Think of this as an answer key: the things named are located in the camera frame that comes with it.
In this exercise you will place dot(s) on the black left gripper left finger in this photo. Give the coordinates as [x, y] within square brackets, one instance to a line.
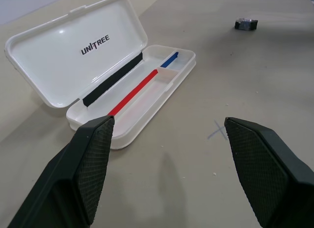
[73, 179]

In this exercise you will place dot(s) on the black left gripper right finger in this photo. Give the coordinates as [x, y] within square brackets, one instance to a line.
[269, 174]

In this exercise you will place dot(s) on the white plastic pencil case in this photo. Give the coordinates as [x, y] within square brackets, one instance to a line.
[81, 63]

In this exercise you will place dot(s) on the black eraser block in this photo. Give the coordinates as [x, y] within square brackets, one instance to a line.
[246, 24]

